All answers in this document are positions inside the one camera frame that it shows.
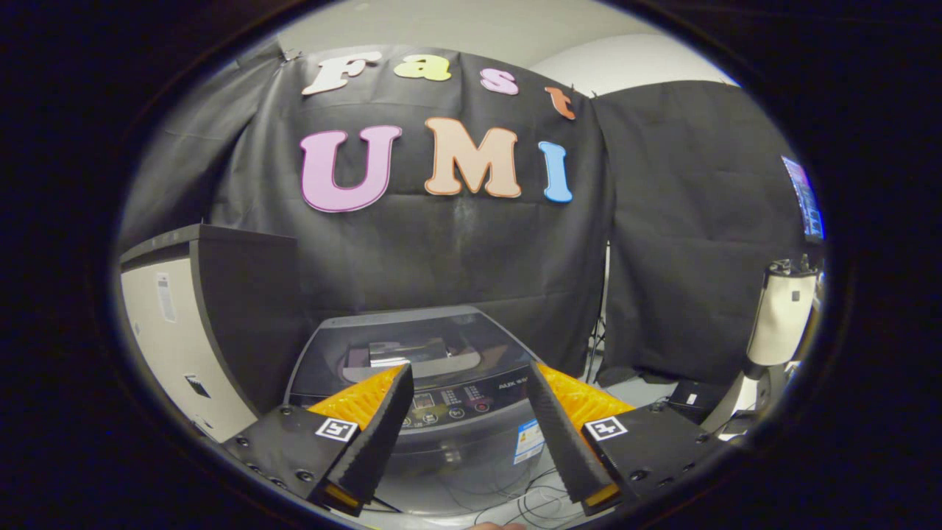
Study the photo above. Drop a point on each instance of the grey and beige cabinet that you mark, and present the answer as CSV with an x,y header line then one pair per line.
x,y
169,338

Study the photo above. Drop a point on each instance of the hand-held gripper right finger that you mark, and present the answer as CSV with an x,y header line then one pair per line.
x,y
563,434

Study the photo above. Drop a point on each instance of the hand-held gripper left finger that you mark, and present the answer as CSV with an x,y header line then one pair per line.
x,y
379,434

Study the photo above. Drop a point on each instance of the dark washing machine lid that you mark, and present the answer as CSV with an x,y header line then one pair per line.
x,y
441,331

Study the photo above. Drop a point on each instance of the grey washing machine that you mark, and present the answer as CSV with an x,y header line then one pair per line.
x,y
456,456

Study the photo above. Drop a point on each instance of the computer monitor screen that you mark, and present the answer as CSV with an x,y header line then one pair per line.
x,y
806,199

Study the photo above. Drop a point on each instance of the black backdrop cloth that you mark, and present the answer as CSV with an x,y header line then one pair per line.
x,y
456,250

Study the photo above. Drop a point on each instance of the white cylindrical device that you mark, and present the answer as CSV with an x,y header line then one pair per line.
x,y
780,324

